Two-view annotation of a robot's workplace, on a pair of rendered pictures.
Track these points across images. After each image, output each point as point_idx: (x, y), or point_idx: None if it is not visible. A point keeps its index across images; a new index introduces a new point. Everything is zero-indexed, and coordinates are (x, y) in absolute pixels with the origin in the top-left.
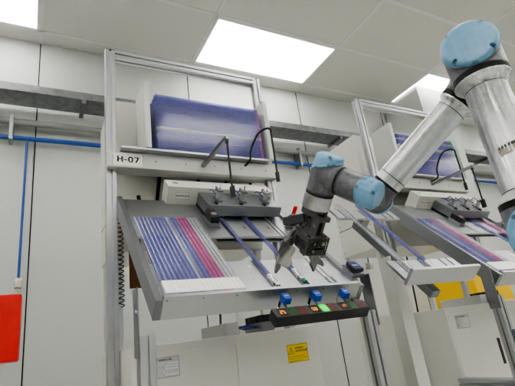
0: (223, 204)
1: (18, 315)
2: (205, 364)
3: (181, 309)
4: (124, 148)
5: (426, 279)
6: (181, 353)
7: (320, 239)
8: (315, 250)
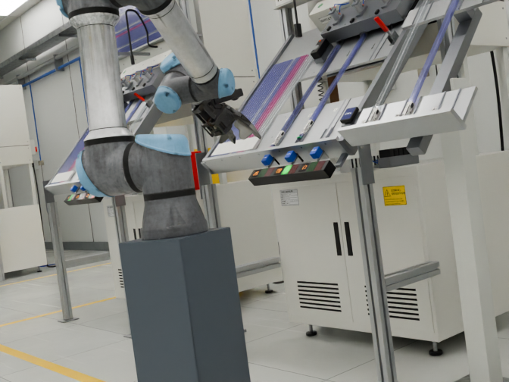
0: (333, 29)
1: None
2: (315, 198)
3: (217, 167)
4: None
5: (371, 137)
6: (298, 187)
7: (209, 124)
8: (214, 132)
